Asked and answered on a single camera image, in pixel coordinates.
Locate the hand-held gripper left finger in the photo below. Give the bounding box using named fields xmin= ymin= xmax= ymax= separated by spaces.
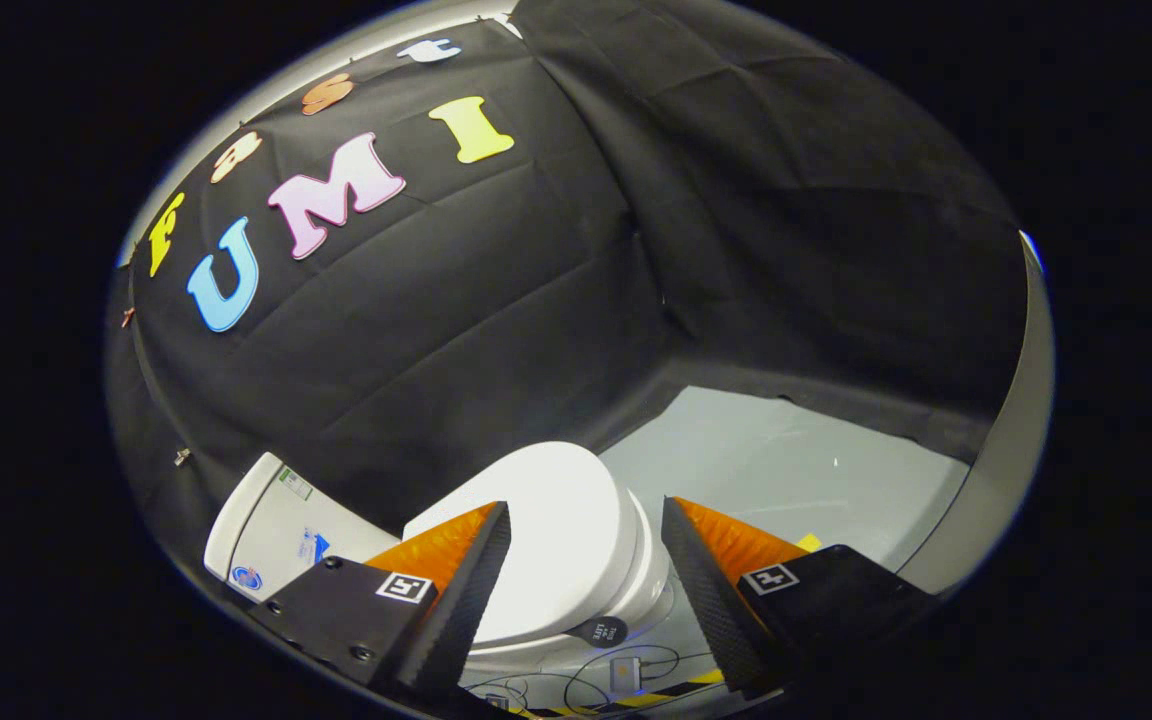
xmin=251 ymin=502 xmax=513 ymax=707

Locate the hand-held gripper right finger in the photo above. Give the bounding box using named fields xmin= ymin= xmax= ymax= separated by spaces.
xmin=660 ymin=496 xmax=937 ymax=701

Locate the white ceramic toilet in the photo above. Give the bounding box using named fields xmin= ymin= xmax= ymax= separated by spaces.
xmin=204 ymin=452 xmax=677 ymax=693

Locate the yellow black striped floor tape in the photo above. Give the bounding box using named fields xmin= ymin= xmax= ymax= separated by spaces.
xmin=526 ymin=668 xmax=727 ymax=717

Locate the black backdrop cloth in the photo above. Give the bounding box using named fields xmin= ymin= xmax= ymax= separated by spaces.
xmin=106 ymin=0 xmax=1027 ymax=611

